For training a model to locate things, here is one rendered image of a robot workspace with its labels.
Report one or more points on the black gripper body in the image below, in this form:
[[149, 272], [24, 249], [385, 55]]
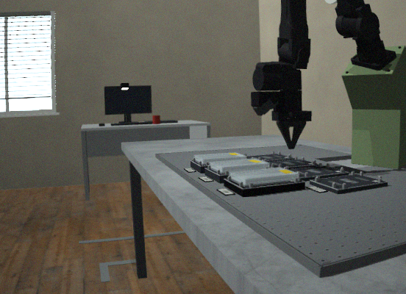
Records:
[[296, 115]]

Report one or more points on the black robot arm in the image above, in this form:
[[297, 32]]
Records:
[[356, 20]]

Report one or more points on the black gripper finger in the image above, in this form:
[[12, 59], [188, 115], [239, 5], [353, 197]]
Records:
[[280, 128], [286, 126]]

